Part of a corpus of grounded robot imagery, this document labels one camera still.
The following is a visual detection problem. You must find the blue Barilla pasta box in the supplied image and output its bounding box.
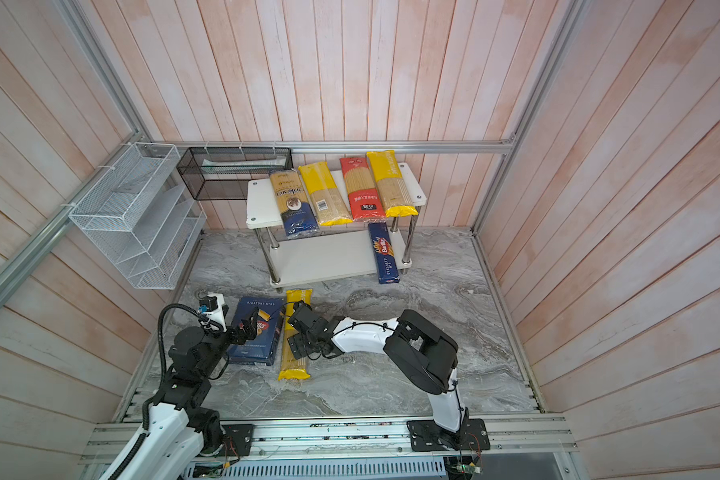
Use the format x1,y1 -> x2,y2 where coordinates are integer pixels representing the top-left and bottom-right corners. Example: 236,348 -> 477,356
227,296 -> 285,366

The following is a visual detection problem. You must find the yellow Pastatime spaghetti bag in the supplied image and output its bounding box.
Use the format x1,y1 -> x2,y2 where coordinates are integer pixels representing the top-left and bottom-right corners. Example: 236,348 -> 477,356
278,289 -> 312,380

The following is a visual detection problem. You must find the blue Barilla spaghetti box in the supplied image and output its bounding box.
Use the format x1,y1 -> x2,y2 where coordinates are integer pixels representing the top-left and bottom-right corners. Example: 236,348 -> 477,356
367,222 -> 400,284

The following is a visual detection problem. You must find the dark blue spaghetti bag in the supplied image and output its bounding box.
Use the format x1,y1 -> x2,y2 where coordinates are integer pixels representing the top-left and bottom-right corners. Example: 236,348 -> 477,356
269,170 -> 319,239

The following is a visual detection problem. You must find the yellow spaghetti bag with barcode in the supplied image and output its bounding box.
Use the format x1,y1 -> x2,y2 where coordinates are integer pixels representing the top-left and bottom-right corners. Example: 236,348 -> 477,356
299,161 -> 352,227

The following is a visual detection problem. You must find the red spaghetti bag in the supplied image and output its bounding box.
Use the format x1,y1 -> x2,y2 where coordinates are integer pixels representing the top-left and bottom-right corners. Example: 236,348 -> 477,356
340,157 -> 385,221

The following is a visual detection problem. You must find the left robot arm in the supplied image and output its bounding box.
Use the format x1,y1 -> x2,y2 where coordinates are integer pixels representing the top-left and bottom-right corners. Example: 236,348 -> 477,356
102,294 -> 259,479

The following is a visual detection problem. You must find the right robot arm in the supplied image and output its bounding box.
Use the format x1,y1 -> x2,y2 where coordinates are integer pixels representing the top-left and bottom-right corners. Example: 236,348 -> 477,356
288,301 -> 490,454

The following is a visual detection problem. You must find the black mesh basket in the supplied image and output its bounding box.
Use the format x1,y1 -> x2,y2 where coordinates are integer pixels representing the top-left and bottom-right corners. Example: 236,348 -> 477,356
177,146 -> 293,201

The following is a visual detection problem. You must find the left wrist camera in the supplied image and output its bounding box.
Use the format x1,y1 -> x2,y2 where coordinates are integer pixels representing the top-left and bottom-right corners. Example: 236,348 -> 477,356
197,293 -> 229,333

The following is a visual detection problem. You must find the white wire mesh rack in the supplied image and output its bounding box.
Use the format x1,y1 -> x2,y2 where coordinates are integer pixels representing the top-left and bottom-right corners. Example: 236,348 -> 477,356
70,143 -> 206,290

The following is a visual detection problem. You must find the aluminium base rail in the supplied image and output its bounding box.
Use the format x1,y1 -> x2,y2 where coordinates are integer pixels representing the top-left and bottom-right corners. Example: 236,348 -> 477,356
80,414 -> 588,479

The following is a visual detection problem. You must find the aluminium frame left bar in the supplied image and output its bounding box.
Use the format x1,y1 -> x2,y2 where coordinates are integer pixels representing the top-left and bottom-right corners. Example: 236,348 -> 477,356
0,131 -> 145,309

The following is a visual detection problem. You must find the aluminium frame bar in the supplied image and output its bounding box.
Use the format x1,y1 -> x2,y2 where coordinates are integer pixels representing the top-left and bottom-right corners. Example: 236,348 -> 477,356
173,140 -> 514,154
0,131 -> 145,309

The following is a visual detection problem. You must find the aluminium frame back bar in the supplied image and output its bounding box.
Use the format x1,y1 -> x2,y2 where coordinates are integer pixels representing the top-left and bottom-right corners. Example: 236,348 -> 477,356
173,140 -> 514,154

